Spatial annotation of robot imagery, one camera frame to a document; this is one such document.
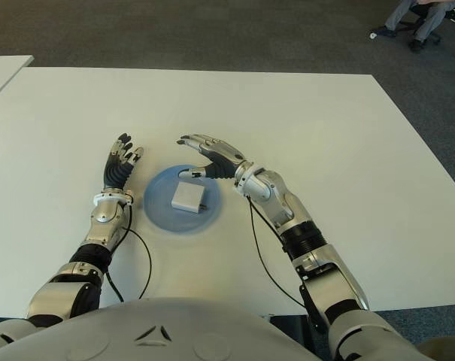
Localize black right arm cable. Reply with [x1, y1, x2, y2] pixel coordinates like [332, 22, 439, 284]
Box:
[247, 198, 308, 308]

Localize seated person legs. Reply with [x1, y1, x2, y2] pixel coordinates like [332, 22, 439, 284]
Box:
[375, 0, 455, 49]

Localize white charger block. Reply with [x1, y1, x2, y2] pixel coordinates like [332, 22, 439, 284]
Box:
[171, 181, 208, 216]

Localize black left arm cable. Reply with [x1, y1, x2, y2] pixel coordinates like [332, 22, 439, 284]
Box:
[105, 226, 153, 302]

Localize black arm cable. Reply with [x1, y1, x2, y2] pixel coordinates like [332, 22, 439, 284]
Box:
[247, 198, 308, 308]
[105, 226, 153, 302]

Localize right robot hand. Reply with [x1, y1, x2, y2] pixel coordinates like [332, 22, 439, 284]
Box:
[174, 132, 254, 181]

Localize white side table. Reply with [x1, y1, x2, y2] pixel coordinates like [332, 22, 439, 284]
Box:
[0, 54, 35, 107]

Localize blue plastic plate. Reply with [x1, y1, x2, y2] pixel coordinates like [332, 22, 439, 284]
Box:
[141, 163, 225, 235]

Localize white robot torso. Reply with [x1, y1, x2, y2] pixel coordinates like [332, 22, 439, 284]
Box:
[0, 296, 323, 361]

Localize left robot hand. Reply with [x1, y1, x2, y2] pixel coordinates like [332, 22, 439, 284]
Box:
[102, 132, 144, 192]

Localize black table leg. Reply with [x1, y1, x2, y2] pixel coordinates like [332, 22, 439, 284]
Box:
[268, 313, 328, 361]

